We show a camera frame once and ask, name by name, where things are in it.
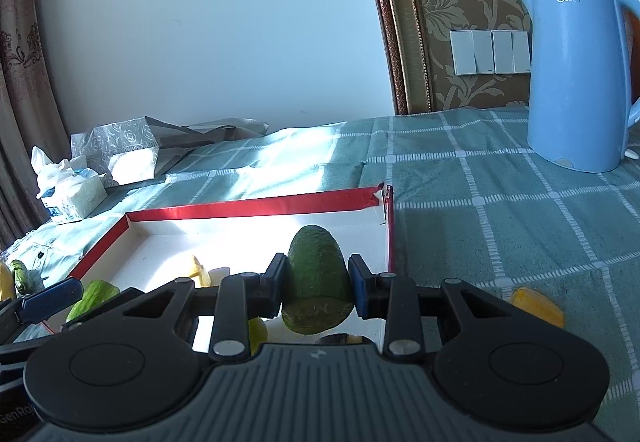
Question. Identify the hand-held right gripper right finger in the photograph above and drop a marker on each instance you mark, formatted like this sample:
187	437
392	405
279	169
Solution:
357	286

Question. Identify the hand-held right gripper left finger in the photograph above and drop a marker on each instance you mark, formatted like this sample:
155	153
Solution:
276	284

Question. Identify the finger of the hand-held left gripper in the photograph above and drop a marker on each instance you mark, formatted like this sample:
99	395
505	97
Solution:
50	298

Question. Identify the dark green cucumber piece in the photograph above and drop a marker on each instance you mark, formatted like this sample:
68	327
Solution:
315	282

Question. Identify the green round fruit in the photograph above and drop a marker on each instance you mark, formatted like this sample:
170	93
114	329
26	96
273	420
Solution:
257	334

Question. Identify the red cardboard box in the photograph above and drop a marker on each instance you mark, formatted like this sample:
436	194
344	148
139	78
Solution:
250	211

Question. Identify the dark green striped fruit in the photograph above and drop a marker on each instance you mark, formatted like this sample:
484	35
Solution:
20	276

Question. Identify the light green cucumber piece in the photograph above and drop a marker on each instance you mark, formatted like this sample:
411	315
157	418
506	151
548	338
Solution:
92	297

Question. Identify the yellow fruit piece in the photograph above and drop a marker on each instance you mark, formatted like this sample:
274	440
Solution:
5	282

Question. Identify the tissue box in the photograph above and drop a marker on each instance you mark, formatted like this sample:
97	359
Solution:
75	194

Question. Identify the teal checked cloth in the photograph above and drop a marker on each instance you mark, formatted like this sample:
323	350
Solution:
475	232

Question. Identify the grey patterned bag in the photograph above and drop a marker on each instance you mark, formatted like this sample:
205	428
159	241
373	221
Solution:
125	142

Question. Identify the brown patterned curtain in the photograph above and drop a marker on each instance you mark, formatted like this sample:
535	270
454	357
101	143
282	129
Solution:
25	72

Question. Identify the blue electric kettle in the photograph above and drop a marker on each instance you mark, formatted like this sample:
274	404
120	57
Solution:
575	82

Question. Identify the carved wooden wall trim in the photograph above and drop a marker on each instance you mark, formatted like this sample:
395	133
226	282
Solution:
395	22

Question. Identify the white wall switch panel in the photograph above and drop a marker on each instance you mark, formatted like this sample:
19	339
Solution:
490	52

